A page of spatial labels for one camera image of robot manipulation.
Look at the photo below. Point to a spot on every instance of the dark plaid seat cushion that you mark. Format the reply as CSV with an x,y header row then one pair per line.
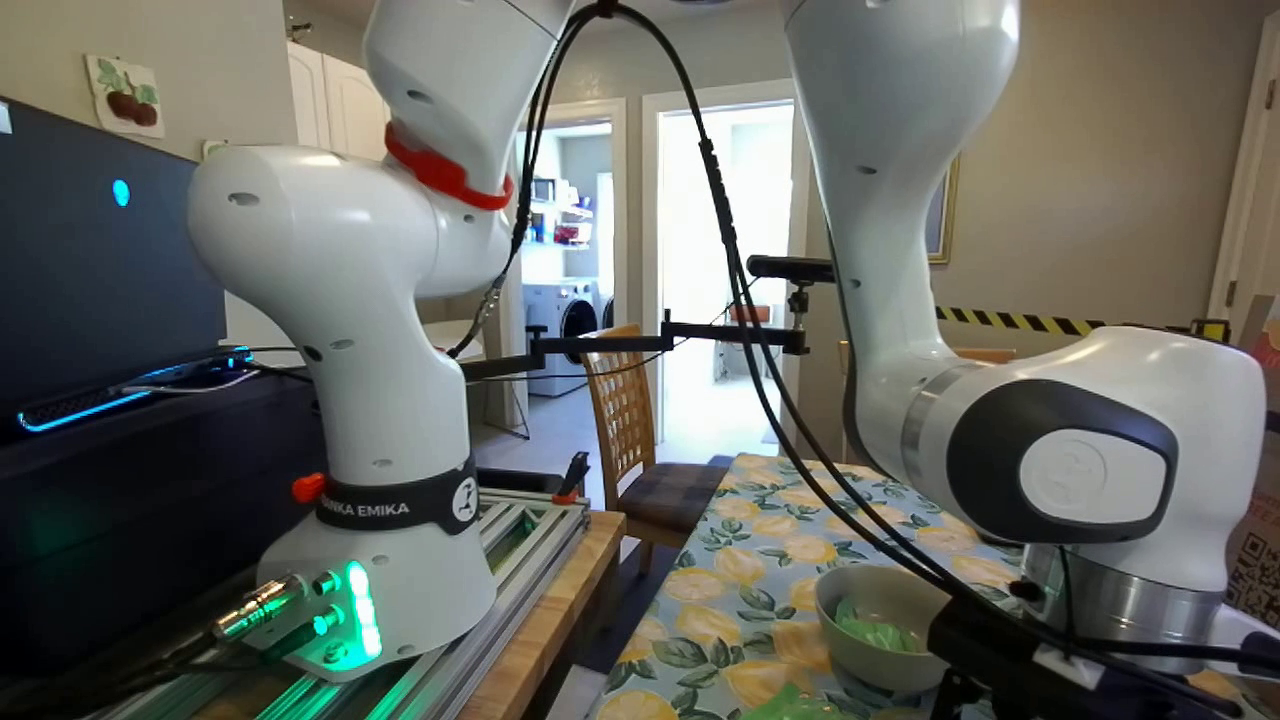
x,y
675,492

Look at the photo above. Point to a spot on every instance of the white panel door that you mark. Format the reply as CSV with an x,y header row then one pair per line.
x,y
1252,174

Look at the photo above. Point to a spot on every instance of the wooden board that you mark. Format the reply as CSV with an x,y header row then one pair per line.
x,y
535,641

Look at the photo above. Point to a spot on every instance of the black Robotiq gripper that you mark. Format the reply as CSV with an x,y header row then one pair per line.
x,y
1035,705

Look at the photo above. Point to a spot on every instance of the green nut snack packet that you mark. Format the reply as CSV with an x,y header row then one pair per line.
x,y
792,705

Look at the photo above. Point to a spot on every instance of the red joint clip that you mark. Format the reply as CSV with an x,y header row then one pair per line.
x,y
444,174

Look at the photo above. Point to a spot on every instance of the black stereo camera bar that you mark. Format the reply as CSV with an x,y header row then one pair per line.
x,y
785,270

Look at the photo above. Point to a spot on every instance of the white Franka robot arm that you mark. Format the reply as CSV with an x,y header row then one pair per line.
x,y
333,294

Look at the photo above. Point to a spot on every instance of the grey ceramic bowl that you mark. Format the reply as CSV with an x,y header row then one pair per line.
x,y
864,666

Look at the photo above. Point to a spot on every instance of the blue lit device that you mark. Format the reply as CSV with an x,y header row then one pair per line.
x,y
146,386

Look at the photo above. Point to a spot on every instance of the wooden lattice chair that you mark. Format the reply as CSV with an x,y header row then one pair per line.
x,y
622,412

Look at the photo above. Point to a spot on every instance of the white wall cabinet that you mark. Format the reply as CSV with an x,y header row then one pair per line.
x,y
333,103

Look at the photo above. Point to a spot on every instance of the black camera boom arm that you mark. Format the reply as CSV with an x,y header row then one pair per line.
x,y
600,344

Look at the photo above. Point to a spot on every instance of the green plastic packet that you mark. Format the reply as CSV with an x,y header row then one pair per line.
x,y
875,627

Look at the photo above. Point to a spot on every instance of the black cabinet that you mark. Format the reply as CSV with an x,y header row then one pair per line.
x,y
135,535

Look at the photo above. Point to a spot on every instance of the yellow black caution barrier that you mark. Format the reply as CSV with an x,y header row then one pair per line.
x,y
1024,322

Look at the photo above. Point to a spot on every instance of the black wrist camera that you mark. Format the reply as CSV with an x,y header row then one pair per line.
x,y
1012,641

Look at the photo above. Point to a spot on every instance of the cherry wall picture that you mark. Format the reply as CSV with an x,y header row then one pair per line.
x,y
125,96

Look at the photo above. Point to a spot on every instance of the aluminium rail mounting base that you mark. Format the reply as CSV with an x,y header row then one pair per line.
x,y
522,563

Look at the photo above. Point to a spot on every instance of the lemon print tablecloth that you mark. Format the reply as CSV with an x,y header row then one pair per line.
x,y
747,563

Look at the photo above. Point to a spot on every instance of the black flat monitor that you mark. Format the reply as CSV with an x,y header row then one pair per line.
x,y
107,267

